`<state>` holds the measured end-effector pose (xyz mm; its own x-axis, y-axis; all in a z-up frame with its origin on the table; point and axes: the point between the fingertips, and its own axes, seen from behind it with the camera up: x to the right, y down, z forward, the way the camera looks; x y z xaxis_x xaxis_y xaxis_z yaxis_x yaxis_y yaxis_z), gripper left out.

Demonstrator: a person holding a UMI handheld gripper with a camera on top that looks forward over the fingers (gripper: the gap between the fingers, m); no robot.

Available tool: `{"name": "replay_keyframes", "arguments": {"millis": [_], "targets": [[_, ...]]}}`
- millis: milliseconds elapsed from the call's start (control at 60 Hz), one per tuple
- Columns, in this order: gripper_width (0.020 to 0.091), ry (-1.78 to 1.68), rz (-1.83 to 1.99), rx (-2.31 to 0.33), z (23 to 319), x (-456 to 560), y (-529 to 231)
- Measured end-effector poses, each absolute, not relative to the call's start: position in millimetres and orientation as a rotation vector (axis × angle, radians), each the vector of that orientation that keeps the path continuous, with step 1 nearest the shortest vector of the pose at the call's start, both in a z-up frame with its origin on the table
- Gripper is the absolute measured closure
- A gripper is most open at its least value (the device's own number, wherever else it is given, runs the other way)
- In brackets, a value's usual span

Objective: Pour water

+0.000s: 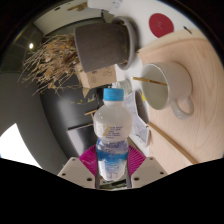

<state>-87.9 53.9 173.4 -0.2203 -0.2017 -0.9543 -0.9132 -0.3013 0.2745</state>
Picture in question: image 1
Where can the wooden stir stick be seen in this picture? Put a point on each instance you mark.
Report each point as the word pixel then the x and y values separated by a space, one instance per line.
pixel 150 81

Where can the white ceramic mug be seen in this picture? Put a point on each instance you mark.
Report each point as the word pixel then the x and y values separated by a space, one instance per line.
pixel 178 85

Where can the beige mat with wooden strips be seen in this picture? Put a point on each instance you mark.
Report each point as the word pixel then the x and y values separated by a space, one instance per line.
pixel 200 133

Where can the white blue-capped drink bottle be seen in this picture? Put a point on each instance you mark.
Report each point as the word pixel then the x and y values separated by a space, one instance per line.
pixel 111 126

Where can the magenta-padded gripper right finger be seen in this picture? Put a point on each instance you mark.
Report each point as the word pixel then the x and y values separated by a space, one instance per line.
pixel 145 170

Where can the grey pot with dried plant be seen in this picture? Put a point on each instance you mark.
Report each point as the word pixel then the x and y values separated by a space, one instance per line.
pixel 100 45

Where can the small round glass jar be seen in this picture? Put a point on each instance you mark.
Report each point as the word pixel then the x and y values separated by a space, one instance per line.
pixel 125 86

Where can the brown cardboard box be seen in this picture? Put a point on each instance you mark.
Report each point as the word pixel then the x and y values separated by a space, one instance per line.
pixel 100 78

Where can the flat round red coaster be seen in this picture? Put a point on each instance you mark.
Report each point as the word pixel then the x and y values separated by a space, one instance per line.
pixel 161 25

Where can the long ceiling light panel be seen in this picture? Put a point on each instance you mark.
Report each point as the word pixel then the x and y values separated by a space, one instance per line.
pixel 16 146

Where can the wooden figure sculpture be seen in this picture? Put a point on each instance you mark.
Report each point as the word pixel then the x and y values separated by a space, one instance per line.
pixel 78 6

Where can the round recessed ceiling light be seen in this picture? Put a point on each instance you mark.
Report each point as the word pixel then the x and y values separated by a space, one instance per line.
pixel 31 45

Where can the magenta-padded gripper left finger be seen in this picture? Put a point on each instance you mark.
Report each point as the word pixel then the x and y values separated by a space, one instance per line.
pixel 78 171

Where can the printed paper sheet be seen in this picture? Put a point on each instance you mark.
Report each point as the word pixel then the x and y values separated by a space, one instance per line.
pixel 140 126

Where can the black wall screen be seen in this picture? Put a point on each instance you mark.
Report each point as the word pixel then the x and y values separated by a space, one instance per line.
pixel 80 140

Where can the wooden easel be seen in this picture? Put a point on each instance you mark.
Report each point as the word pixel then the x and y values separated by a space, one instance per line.
pixel 90 113

